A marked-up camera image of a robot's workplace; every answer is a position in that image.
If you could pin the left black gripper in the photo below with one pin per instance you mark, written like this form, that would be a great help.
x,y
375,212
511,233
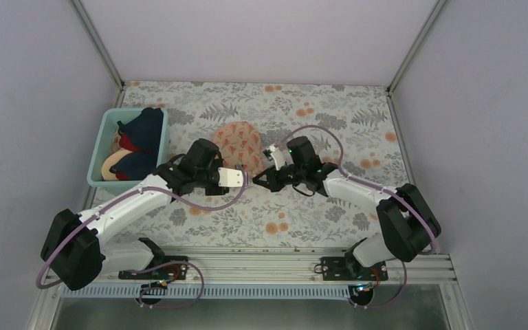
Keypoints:
x,y
216,192

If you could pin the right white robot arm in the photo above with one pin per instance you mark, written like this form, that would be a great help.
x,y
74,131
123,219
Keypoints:
x,y
407,223

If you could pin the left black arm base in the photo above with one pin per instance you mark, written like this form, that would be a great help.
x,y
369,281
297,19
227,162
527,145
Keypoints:
x,y
160,277

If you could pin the peach floral mesh laundry bag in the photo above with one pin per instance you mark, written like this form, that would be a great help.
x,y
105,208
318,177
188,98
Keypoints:
x,y
240,144

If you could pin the floral patterned table mat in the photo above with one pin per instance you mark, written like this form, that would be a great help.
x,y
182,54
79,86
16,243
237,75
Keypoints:
x,y
351,124

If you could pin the navy red bra upper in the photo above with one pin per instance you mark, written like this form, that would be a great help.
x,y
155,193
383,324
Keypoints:
x,y
143,133

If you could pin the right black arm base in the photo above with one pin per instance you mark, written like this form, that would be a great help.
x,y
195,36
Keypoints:
x,y
364,279

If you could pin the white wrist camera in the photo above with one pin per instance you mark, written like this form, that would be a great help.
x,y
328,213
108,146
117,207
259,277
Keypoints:
x,y
275,155
230,177

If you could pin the navy beige bra lower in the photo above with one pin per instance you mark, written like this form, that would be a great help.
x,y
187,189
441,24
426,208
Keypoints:
x,y
125,165

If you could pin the light blue plastic bin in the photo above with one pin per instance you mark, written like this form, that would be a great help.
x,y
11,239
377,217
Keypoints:
x,y
107,144

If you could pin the aluminium front rail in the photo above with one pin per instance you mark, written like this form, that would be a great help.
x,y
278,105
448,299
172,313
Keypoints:
x,y
293,266

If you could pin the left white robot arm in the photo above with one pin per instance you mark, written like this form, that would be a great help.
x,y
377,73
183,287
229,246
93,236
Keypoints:
x,y
77,247

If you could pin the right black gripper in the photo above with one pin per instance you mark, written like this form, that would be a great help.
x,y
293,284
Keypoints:
x,y
271,184

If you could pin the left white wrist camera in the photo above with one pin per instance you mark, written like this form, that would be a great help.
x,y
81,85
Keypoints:
x,y
230,177

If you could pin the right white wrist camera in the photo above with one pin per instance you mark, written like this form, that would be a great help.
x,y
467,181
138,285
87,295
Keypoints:
x,y
275,155

